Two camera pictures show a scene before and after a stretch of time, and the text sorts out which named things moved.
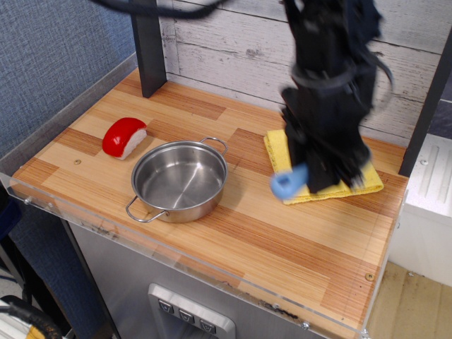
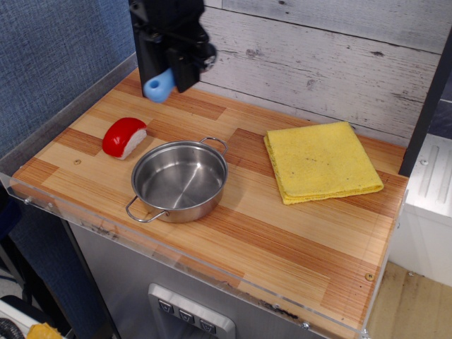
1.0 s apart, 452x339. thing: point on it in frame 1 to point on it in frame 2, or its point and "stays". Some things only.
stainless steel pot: x=183 y=179 stays
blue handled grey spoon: x=285 y=185 to x=159 y=87
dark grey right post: x=430 y=108 stays
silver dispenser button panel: x=176 y=316 stays
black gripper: x=323 y=116 to x=160 y=25
